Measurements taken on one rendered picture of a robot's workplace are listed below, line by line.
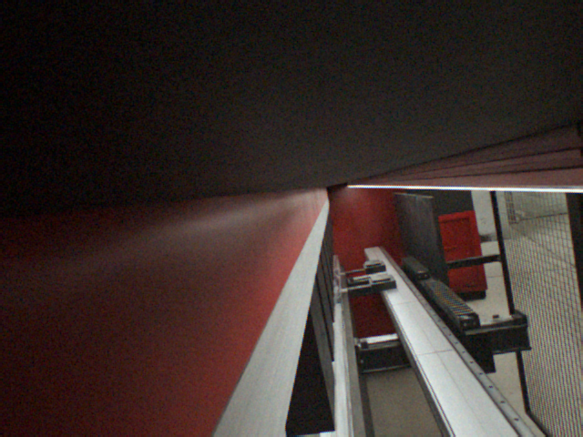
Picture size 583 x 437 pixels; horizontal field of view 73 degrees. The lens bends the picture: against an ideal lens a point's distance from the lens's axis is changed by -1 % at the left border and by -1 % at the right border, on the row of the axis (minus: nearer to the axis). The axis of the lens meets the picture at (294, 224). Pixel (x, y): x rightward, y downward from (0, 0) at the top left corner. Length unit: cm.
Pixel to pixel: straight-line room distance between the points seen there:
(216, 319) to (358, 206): 283
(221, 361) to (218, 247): 5
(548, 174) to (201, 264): 16
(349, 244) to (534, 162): 279
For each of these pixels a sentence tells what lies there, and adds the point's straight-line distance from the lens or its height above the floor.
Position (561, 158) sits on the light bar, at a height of 147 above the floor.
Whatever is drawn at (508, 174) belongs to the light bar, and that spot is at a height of 146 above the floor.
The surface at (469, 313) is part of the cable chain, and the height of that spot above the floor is 104.
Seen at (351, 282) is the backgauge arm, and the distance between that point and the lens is 261.
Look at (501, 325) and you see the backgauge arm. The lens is 171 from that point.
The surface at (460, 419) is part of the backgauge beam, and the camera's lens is 91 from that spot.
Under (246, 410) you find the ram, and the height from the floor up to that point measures 139.
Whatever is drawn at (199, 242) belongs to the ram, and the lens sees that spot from 16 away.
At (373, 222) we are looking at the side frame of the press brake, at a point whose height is 115.
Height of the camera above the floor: 147
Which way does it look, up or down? 4 degrees down
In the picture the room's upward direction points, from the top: 11 degrees counter-clockwise
